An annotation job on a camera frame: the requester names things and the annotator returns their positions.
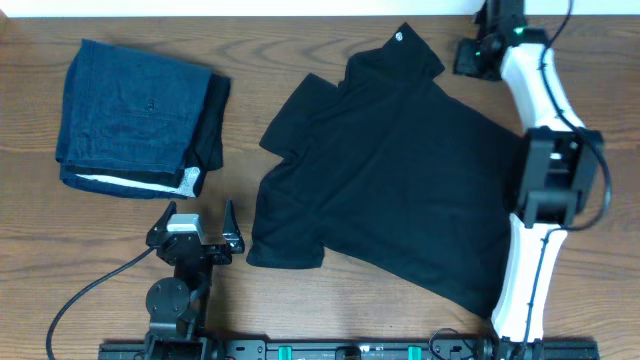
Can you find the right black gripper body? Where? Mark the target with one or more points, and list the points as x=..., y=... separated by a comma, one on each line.
x=472, y=59

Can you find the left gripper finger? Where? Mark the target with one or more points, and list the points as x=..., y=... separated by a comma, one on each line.
x=161, y=224
x=231, y=231

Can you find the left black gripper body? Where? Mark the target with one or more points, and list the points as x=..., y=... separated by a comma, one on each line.
x=220, y=259

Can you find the black t-shirt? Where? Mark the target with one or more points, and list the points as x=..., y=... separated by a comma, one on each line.
x=386, y=167

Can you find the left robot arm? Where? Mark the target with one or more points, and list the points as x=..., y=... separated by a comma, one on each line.
x=177, y=305

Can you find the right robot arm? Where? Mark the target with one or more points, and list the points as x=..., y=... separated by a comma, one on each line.
x=551, y=183

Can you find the folded black garment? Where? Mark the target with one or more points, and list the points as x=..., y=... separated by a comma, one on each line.
x=206, y=149

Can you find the folded dark blue jeans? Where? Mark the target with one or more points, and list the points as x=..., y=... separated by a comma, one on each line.
x=129, y=123

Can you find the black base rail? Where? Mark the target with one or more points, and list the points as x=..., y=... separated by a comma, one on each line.
x=453, y=349

